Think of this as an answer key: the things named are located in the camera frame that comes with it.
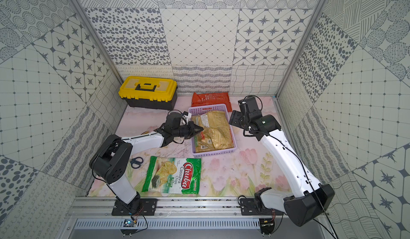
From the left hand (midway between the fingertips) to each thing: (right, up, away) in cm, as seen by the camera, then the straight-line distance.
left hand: (204, 126), depth 86 cm
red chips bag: (+8, +18, +32) cm, 37 cm away
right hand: (+17, +4, -11) cm, 20 cm away
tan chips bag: (+7, -5, +4) cm, 9 cm away
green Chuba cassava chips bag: (-18, -26, -3) cm, 32 cm away
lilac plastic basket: (-3, +9, +20) cm, 22 cm away
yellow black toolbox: (-37, +20, +15) cm, 44 cm away
